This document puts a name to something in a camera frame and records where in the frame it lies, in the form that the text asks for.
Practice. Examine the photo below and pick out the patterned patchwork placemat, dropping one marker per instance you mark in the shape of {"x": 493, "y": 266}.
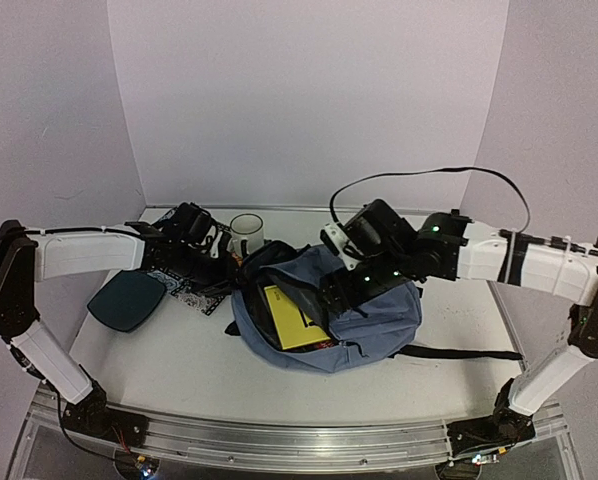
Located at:
{"x": 206, "y": 304}

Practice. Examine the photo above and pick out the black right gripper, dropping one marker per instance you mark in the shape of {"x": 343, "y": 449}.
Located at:
{"x": 333, "y": 298}

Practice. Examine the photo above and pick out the blue grey backpack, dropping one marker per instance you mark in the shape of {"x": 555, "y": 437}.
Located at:
{"x": 381, "y": 328}

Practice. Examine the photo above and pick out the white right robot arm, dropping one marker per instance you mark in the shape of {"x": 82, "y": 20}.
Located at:
{"x": 552, "y": 271}

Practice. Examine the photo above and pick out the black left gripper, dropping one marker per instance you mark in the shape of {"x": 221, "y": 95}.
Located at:
{"x": 228, "y": 277}

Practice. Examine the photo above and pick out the white ribbed mug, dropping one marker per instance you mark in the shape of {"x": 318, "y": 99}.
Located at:
{"x": 247, "y": 232}

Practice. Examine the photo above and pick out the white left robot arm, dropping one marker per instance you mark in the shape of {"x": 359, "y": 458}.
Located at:
{"x": 30, "y": 257}

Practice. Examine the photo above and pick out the yellow book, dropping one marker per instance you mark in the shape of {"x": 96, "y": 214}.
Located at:
{"x": 294, "y": 327}

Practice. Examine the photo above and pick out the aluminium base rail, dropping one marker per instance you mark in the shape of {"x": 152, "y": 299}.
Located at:
{"x": 303, "y": 449}

